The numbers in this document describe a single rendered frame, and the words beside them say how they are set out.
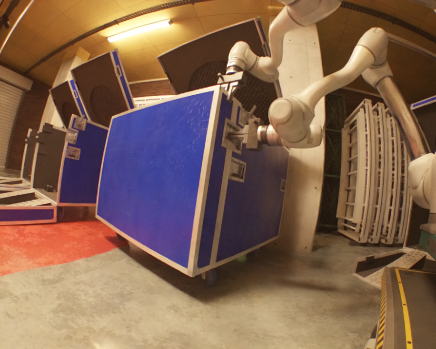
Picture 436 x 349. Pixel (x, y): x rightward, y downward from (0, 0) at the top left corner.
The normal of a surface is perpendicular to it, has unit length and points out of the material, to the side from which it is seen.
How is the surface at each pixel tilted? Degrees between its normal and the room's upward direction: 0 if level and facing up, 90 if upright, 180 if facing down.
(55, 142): 90
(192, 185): 90
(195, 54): 142
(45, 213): 90
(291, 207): 90
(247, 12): 180
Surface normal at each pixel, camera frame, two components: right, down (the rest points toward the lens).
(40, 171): 0.94, 0.11
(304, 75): -0.24, -0.10
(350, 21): -0.15, 0.99
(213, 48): -0.46, 0.69
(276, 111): -0.64, 0.00
